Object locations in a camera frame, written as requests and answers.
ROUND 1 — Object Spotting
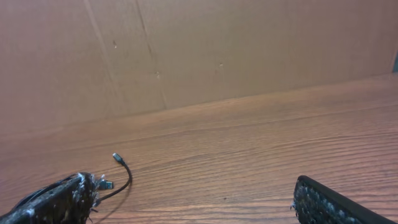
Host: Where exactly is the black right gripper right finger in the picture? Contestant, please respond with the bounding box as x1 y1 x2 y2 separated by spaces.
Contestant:
290 175 396 224

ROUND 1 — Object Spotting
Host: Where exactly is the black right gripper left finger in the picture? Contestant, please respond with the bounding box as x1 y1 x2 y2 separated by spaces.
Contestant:
1 172 98 224

